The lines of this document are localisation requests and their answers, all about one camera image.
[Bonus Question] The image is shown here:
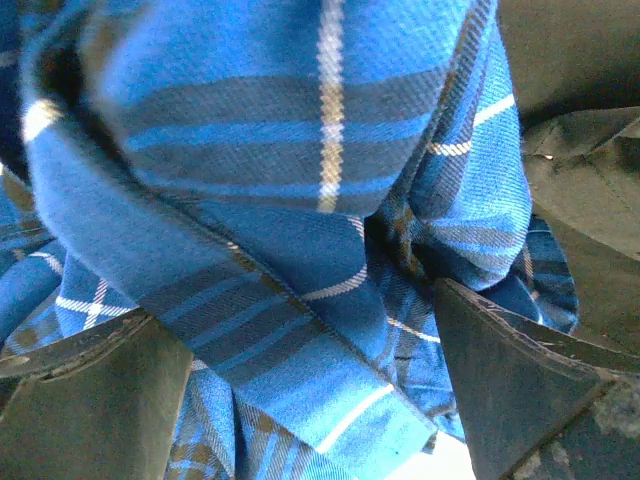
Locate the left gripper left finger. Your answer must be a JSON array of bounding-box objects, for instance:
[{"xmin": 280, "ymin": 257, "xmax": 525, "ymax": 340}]
[{"xmin": 1, "ymin": 312, "xmax": 193, "ymax": 479}]

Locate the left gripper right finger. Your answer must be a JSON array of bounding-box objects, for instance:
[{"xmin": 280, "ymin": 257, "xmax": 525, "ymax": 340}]
[{"xmin": 435, "ymin": 279, "xmax": 639, "ymax": 479}]

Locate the blue plaid shirt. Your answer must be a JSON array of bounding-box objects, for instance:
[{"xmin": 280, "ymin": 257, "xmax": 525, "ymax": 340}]
[{"xmin": 1, "ymin": 1, "xmax": 578, "ymax": 479}]

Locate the black shirt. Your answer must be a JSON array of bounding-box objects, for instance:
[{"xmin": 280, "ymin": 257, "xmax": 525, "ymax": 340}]
[{"xmin": 498, "ymin": 1, "xmax": 639, "ymax": 353}]

